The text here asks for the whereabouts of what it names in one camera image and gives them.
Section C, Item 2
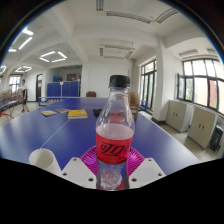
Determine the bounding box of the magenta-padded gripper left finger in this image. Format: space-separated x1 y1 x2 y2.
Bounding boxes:
57 145 100 190

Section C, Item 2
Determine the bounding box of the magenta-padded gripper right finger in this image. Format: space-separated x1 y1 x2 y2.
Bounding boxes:
125 146 167 190

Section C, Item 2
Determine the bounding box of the clear red-labelled drink bottle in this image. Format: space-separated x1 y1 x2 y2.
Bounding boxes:
95 74 136 191

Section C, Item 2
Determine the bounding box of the white mug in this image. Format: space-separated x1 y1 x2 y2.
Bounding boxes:
28 148 63 177

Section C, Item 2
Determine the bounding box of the large yellow book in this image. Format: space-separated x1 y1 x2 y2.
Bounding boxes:
67 109 89 120

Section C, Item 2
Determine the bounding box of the black flat case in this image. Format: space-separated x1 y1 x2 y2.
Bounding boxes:
92 108 103 118

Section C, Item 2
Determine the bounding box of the grey-brown notebook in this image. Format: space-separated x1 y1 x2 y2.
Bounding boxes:
54 107 71 114

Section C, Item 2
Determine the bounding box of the narrow white cabinet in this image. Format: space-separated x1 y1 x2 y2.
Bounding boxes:
165 99 195 133

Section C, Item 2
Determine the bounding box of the small yellow book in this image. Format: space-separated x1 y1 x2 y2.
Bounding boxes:
40 110 58 118

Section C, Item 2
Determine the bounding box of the brown cardboard box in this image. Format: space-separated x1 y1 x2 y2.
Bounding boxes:
129 91 140 120

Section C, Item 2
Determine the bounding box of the wide white cabinet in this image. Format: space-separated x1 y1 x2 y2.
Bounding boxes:
187 105 218 150

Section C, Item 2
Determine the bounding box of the black bin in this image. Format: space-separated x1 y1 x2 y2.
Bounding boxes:
209 124 224 153

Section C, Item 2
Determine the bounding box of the blue folding partition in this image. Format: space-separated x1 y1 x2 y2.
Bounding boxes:
46 80 80 98

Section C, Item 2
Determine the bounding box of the tall black-framed window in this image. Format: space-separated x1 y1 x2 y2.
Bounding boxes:
139 59 158 111

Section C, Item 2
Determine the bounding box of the dark brown door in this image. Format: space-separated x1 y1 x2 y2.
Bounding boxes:
35 73 44 103

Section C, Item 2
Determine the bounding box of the person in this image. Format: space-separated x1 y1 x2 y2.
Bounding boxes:
19 78 30 113

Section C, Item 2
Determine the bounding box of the blue table with red legs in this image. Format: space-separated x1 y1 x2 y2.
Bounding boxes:
0 99 21 120

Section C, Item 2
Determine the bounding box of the wide black-framed window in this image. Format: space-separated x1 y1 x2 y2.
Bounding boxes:
177 58 224 114

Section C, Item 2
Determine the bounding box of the ceiling air conditioner unit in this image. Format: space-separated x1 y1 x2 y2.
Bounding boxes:
99 44 136 60

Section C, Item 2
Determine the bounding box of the group of ceiling lights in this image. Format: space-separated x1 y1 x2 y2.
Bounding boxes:
0 27 68 75

